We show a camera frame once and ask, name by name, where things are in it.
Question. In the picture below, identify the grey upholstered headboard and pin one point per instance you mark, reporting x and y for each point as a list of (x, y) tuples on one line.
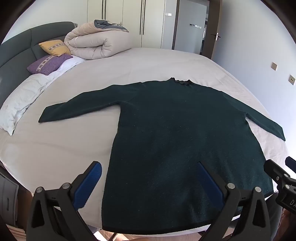
[(16, 53)]

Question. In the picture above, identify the dark green sweater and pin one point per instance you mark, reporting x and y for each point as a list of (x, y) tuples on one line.
[(175, 143)]

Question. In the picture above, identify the rolled beige duvet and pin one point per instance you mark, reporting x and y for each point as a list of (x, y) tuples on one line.
[(92, 41)]

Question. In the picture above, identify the white wardrobe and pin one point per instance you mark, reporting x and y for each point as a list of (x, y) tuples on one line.
[(129, 23)]

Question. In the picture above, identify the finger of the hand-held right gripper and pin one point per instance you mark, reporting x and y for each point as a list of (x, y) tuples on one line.
[(291, 163), (276, 170)]

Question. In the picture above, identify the white pillow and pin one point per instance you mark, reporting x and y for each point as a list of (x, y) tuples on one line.
[(25, 97), (71, 62)]

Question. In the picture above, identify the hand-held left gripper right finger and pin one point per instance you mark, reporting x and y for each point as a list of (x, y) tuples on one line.
[(211, 183)]

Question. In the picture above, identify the purple patterned pillow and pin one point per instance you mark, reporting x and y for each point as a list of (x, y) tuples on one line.
[(47, 63)]

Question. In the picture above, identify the yellow patterned pillow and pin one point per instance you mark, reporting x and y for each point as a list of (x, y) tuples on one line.
[(55, 47)]

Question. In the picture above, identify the brown framed door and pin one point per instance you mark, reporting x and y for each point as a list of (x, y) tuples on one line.
[(192, 27)]

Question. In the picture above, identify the grey nightstand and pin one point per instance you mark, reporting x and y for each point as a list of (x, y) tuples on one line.
[(8, 197)]

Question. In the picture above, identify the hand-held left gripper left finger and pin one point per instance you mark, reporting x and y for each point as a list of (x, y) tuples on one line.
[(89, 183)]

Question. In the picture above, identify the brown wall socket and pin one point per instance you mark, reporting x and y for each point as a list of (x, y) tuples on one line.
[(274, 66), (292, 79)]

